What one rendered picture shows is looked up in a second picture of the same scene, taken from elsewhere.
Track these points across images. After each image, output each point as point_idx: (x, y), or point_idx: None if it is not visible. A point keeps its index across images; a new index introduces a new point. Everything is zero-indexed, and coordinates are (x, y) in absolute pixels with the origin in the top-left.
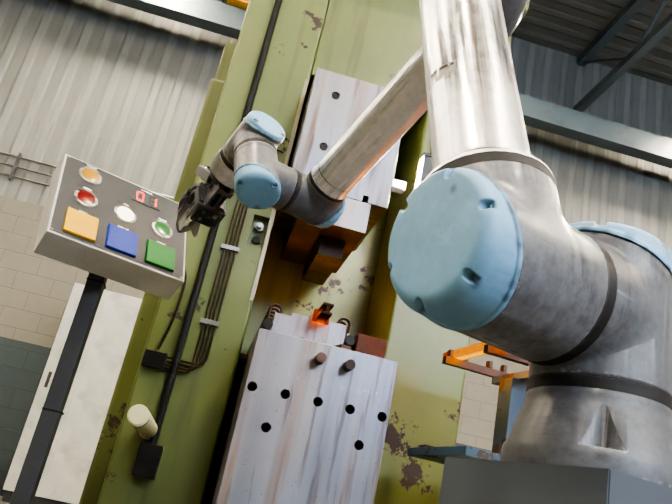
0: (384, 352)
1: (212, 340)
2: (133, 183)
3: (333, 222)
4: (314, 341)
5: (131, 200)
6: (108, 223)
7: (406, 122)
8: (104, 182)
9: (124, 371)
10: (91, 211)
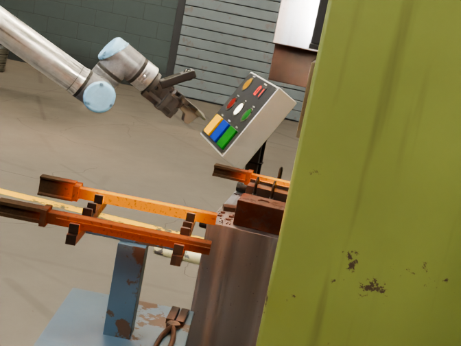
0: (234, 213)
1: None
2: (265, 79)
3: (88, 108)
4: (226, 201)
5: (251, 96)
6: (226, 119)
7: (6, 47)
8: (250, 86)
9: None
10: (226, 112)
